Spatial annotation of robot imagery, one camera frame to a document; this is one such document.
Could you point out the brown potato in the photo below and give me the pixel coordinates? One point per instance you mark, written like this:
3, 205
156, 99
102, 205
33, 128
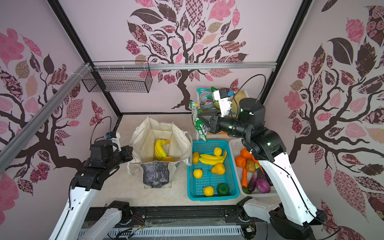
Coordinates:
250, 166

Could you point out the white plastic basket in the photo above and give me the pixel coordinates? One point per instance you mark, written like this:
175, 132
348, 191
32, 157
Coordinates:
280, 173

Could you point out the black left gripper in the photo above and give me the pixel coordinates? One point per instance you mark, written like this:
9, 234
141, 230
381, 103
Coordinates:
127, 150

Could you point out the lower orange carrot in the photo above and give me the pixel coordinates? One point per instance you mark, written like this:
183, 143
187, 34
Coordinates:
244, 181

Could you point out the green avocado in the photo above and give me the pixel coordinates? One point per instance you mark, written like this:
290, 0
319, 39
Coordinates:
223, 189

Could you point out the black front rail base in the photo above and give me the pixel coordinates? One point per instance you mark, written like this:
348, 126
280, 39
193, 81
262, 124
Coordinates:
240, 214

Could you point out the white wood two-tier shelf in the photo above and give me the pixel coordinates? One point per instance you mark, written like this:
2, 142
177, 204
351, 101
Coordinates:
247, 110

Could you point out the orange carrot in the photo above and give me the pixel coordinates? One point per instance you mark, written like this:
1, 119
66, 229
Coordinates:
257, 162
244, 181

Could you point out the yellow banana pair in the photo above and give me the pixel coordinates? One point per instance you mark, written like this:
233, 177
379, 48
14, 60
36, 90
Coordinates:
212, 160

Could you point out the silver aluminium rail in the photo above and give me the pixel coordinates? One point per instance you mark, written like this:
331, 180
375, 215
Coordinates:
12, 149

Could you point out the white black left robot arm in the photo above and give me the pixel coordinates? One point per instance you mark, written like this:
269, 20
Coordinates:
83, 190

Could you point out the teal plastic basket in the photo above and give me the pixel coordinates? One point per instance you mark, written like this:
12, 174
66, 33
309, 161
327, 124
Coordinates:
195, 186

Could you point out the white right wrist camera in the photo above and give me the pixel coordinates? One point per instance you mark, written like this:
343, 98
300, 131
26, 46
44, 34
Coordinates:
224, 97

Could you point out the green candy bag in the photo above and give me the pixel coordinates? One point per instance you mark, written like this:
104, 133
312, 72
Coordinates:
198, 122

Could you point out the yellow green Fox's bag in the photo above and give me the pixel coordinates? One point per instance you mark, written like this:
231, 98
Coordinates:
216, 105

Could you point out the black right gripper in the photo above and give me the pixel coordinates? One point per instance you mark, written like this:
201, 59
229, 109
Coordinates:
213, 124

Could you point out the dark purple eggplant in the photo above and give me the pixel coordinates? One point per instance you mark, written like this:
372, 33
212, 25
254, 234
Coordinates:
262, 175

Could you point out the yellow lemon top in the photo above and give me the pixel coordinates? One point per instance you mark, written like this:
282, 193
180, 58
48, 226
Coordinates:
218, 152

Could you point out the black wire wall basket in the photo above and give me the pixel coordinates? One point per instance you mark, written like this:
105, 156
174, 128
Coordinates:
119, 77

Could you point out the yellow lemon bottom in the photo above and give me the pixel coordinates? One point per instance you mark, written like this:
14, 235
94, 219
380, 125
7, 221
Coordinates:
208, 191

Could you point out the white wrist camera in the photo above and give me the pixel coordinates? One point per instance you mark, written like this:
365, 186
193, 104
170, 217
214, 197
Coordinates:
224, 97
114, 137

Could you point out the teal striped candy bag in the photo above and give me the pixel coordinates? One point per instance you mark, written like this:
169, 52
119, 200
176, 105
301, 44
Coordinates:
206, 99

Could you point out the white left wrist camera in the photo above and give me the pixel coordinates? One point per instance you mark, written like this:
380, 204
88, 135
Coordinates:
114, 137

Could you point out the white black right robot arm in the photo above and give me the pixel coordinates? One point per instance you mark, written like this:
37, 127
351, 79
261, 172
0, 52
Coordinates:
295, 215

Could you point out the green cucumber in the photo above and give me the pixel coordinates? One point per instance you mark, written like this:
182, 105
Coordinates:
246, 190

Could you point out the orange tangerine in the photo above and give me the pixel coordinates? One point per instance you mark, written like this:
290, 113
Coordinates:
246, 154
240, 161

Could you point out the yellow pear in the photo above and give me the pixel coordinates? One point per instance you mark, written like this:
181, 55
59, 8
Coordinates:
219, 169

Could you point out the yellow banana bunch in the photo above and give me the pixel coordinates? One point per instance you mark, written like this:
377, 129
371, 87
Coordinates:
159, 151

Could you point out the purple red onion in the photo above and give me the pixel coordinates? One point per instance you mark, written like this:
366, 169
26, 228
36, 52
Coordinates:
262, 186

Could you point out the small yellow lemon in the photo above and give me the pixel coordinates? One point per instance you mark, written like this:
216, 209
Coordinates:
198, 173

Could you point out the wrinkled yellow mango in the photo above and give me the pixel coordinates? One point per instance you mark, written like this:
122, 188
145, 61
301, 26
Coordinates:
196, 158

